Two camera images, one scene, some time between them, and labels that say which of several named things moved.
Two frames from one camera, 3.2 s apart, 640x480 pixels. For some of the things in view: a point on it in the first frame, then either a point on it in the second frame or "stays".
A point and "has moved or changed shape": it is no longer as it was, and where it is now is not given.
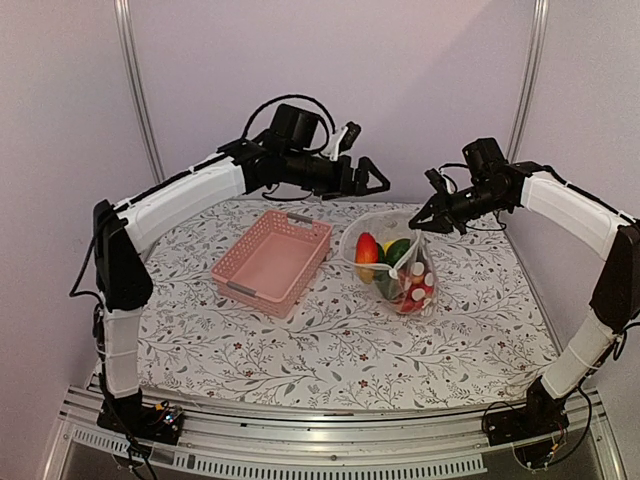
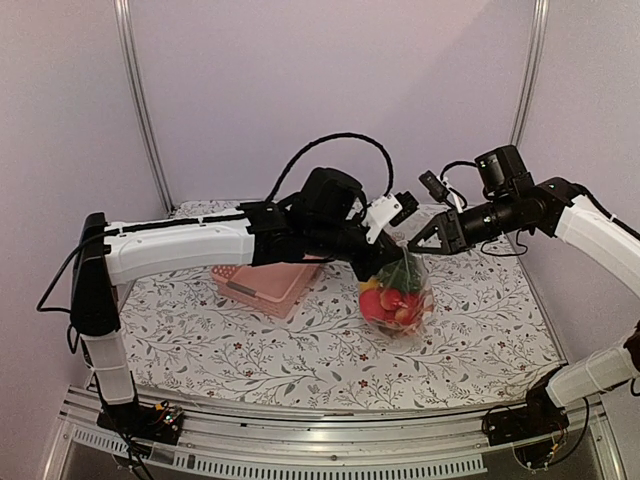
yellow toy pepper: x=387 y=245 has moved or changed shape
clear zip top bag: x=390 y=253 has moved or changed shape
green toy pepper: x=395 y=251 has moved or changed shape
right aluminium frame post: x=529 y=80 stays
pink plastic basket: x=274 y=262 stays
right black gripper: x=436 y=206 → x=451 y=231
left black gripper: x=346 y=185 → x=379 y=257
